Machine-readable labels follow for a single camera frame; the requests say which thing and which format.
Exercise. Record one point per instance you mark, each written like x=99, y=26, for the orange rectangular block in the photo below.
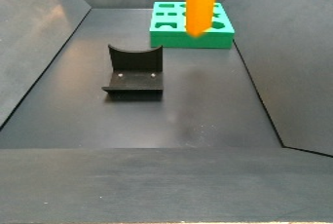
x=200, y=11

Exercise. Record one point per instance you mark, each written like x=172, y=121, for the green shape sorting board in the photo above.
x=173, y=31

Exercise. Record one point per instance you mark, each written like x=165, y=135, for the black curved holder bracket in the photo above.
x=138, y=77

